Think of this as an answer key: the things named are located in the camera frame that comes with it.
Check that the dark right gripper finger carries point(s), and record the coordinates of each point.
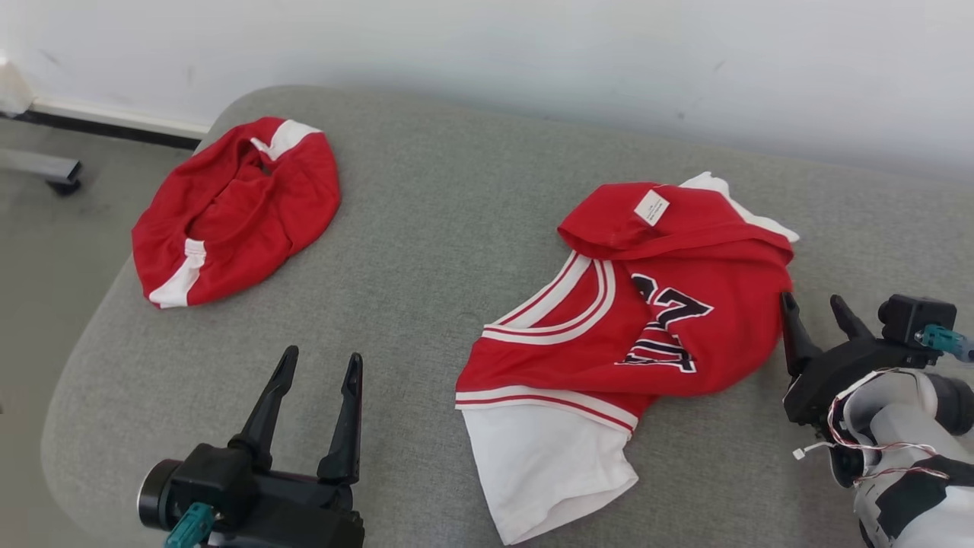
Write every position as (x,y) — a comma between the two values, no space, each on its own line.
(797,342)
(851,323)

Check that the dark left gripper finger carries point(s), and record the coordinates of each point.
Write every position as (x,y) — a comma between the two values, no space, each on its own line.
(346,434)
(266,411)

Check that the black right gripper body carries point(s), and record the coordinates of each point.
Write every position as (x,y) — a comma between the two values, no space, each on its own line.
(845,369)

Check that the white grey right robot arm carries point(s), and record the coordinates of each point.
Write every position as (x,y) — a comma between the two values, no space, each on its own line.
(905,426)

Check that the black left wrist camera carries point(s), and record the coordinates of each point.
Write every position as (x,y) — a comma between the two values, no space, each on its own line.
(205,483)

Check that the grey metal frame leg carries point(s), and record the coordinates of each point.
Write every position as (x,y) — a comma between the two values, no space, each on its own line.
(46,167)

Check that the red basketball jersey white trim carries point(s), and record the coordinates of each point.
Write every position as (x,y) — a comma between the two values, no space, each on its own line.
(609,342)

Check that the white wall socket box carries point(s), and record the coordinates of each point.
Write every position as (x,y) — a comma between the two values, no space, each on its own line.
(14,87)

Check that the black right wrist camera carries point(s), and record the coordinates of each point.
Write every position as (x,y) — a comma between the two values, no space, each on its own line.
(913,316)

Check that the black white baseboard strip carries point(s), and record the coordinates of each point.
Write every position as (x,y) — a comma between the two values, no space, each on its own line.
(114,125)

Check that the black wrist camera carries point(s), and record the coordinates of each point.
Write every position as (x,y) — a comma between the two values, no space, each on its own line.
(205,483)
(913,316)

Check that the red shorts white side stripes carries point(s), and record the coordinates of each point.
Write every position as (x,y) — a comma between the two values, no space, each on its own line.
(243,221)

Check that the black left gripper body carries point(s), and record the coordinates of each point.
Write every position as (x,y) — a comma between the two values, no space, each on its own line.
(304,517)

